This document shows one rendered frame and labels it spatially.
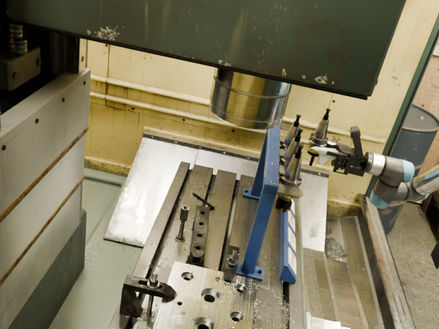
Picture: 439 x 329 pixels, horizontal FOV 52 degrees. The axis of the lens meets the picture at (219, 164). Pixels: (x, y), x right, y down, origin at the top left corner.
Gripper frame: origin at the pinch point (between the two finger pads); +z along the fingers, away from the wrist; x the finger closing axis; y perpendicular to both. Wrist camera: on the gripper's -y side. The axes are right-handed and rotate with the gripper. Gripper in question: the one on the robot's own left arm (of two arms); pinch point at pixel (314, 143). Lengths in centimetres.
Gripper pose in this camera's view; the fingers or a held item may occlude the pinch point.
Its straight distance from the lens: 161.7
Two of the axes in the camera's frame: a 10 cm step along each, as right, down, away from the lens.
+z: -9.7, -2.4, 0.1
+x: 1.2, -4.6, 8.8
